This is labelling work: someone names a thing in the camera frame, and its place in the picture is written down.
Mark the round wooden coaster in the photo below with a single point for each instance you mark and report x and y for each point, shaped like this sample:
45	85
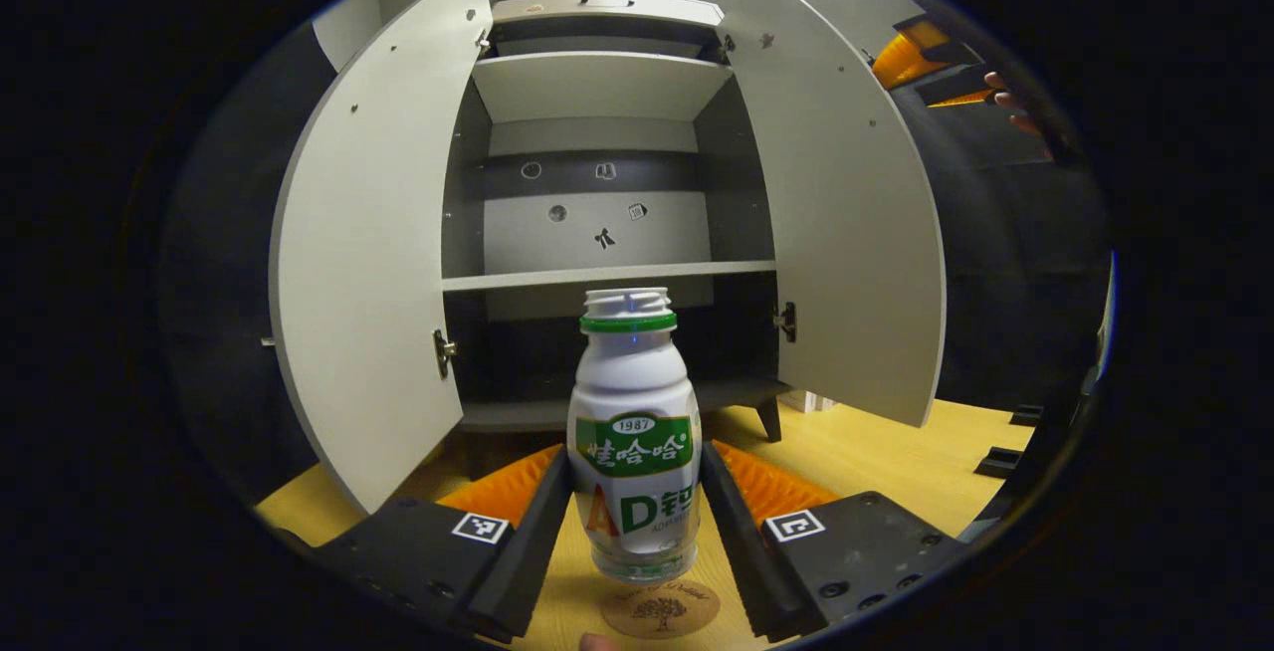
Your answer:
662	613

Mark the black backdrop cloth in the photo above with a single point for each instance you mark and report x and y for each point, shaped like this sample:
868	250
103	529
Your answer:
1015	233

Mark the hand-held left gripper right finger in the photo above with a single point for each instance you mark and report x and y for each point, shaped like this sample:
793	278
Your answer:
737	542

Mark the white bottle with green label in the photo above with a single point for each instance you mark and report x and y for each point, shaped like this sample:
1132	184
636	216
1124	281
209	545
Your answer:
632	392

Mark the black stand foot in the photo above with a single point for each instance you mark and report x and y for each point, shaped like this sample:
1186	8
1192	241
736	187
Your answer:
1027	415
997	462

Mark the white cabinet door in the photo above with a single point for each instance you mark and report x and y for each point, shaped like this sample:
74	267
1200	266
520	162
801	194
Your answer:
846	213
378	233

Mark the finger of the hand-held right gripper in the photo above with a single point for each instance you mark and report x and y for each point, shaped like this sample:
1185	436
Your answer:
946	49
955	82

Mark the beige cabinet drawer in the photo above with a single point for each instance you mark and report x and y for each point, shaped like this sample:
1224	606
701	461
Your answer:
677	12

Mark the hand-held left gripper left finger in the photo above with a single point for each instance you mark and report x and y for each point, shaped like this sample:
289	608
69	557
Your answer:
528	551

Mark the white box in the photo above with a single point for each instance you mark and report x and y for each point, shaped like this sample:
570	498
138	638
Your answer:
811	400

